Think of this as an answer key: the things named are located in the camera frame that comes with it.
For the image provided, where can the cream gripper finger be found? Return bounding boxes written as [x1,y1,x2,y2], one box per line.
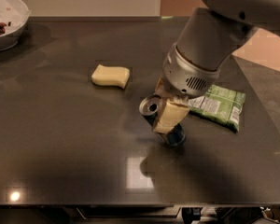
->
[153,99,190,134]
[154,77,168,98]

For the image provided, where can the redbull can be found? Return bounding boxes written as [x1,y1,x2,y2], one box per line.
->
[139,94,189,147]

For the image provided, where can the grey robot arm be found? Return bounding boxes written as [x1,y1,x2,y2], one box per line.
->
[153,0,280,134]

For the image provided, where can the green snack bag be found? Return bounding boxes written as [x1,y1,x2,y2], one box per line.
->
[189,85,245,133]

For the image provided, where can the yellow sponge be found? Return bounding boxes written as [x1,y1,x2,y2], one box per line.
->
[91,64,130,89]

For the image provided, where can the white bowl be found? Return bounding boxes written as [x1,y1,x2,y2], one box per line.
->
[0,0,31,50]

